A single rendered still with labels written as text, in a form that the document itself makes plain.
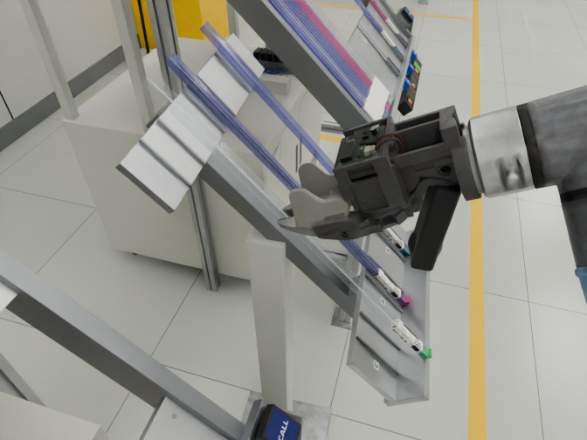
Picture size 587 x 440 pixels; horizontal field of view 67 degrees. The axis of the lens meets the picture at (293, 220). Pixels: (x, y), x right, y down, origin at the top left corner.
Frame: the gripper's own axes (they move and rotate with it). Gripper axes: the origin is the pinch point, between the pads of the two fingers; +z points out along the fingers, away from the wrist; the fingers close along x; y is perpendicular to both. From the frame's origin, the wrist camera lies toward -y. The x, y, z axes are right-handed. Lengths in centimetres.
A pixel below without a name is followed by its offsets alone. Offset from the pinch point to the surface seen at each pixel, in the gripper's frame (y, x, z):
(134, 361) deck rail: -0.1, 17.3, 14.3
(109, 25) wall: 16, -231, 190
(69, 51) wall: 17, -189, 192
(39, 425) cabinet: -15, 17, 48
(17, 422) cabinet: -13, 17, 52
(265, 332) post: -29.9, -7.9, 23.4
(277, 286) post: -18.5, -7.9, 14.5
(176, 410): -7.5, 18.7, 13.5
